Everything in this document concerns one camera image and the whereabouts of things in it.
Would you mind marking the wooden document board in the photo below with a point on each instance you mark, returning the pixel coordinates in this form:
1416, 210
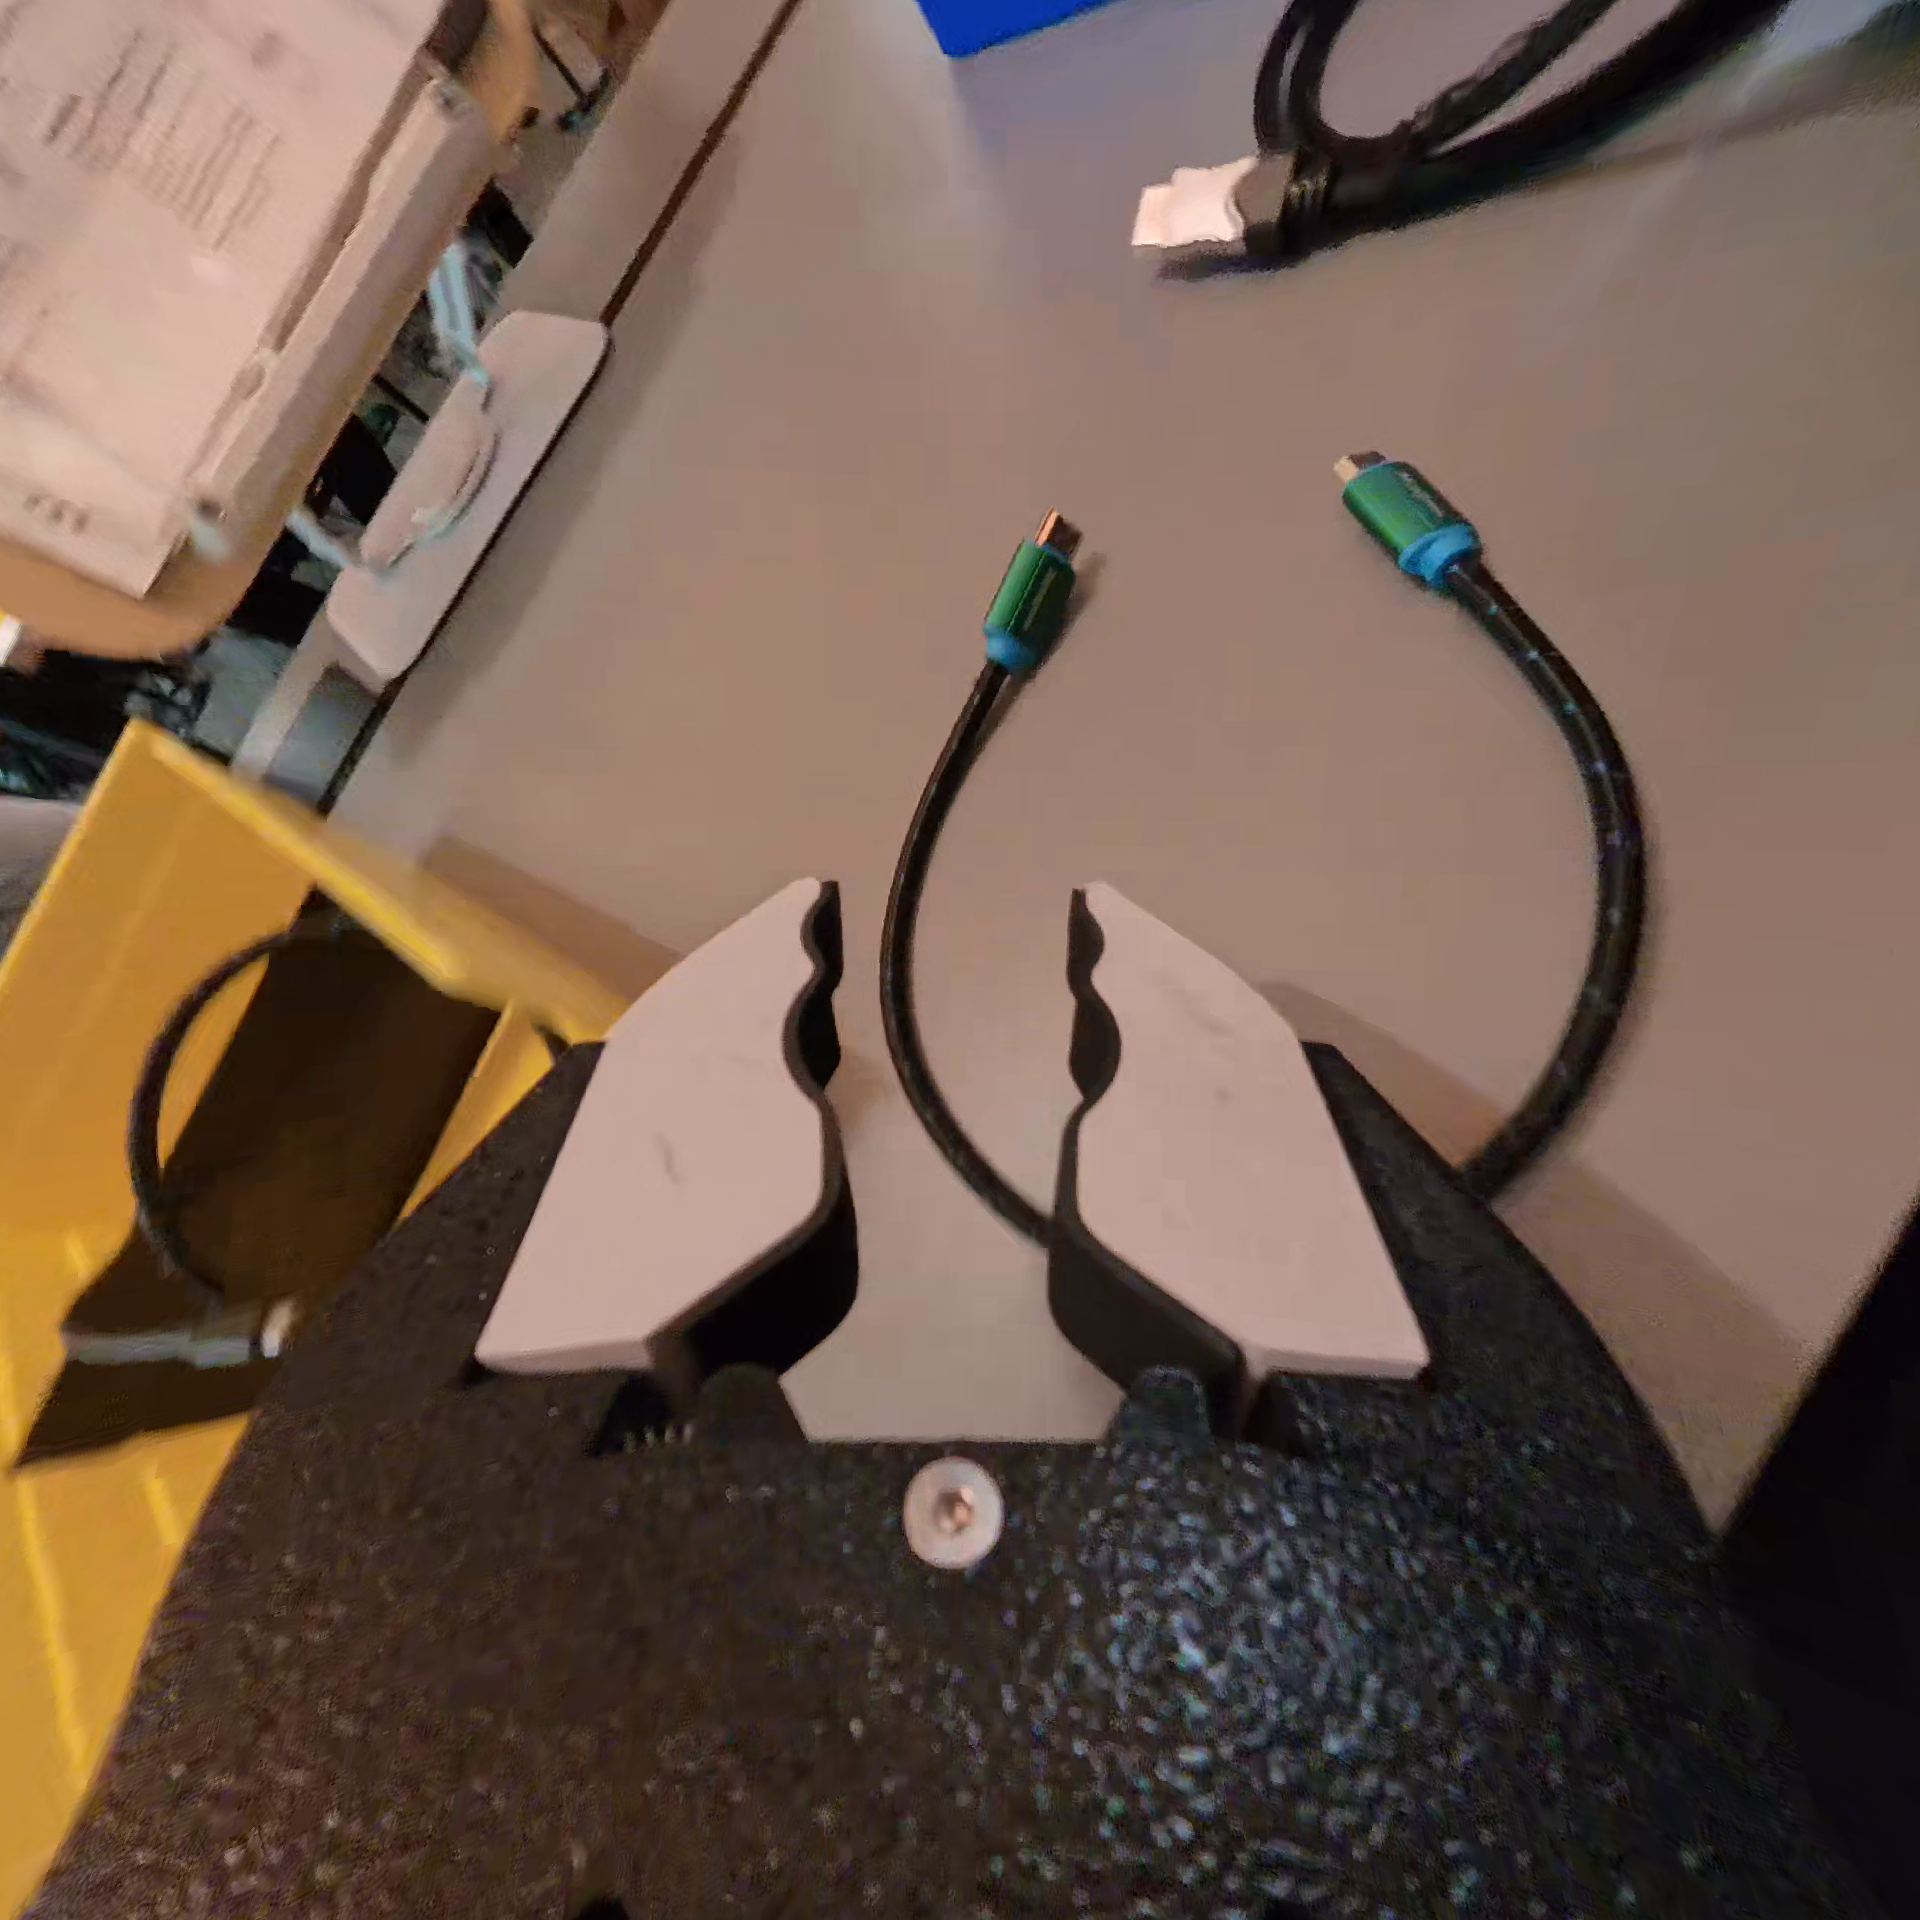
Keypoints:
89, 618

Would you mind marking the yellow plastic bin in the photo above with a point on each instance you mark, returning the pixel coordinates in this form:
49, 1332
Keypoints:
89, 1050

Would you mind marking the blue plastic bin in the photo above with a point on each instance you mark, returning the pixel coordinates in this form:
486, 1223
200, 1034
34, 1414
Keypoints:
1005, 21

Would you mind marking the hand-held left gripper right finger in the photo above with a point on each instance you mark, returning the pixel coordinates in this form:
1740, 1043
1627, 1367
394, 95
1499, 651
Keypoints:
1229, 1185

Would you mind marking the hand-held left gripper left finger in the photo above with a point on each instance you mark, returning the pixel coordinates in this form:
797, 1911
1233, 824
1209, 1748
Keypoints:
690, 1170

